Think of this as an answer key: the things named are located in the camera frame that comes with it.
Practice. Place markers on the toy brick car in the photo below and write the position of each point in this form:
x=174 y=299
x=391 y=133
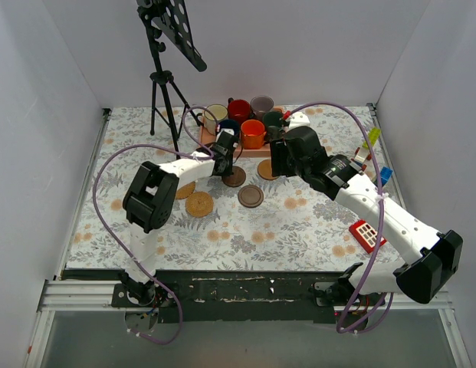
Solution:
x=362 y=154

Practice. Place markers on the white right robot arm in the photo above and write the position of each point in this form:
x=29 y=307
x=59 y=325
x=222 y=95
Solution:
x=429 y=257

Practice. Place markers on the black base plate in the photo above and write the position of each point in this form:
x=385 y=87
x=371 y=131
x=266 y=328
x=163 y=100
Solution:
x=197 y=296

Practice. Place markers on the light wooden coaster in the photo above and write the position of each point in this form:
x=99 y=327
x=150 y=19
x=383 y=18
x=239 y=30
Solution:
x=265 y=170

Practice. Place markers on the cream enamel mug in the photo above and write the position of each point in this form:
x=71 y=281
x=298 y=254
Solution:
x=211 y=116

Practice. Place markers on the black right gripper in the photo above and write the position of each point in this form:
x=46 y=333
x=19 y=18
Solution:
x=278 y=157

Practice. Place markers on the dark wooden coaster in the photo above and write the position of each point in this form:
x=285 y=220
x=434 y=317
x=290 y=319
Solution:
x=236 y=179
x=250 y=196

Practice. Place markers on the red toy brick window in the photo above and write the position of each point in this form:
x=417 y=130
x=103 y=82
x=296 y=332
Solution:
x=364 y=234

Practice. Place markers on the floral table mat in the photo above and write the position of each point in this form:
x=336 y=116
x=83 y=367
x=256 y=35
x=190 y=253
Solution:
x=294 y=228

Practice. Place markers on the grey lilac mug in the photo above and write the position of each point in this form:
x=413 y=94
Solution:
x=260 y=105

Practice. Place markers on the blue green toy bricks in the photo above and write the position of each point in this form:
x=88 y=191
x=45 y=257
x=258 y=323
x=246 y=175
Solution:
x=384 y=176

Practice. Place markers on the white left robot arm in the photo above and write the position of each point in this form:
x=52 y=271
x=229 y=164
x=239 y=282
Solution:
x=150 y=197

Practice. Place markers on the orange mug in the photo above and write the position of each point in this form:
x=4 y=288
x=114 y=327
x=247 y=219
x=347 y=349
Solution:
x=254 y=135

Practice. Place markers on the red mug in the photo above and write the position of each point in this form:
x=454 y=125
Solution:
x=238 y=110

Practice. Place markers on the black music stand tripod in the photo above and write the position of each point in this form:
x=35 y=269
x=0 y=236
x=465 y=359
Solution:
x=170 y=19

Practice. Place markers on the woven cork coaster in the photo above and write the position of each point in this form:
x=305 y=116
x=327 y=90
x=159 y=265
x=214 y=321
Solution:
x=199 y=204
x=185 y=191

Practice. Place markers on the dark blue mug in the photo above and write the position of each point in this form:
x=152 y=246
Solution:
x=229 y=124

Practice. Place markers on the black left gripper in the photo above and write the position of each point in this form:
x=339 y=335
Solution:
x=227 y=142

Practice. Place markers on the dark green mug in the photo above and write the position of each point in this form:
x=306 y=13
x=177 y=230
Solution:
x=274 y=126

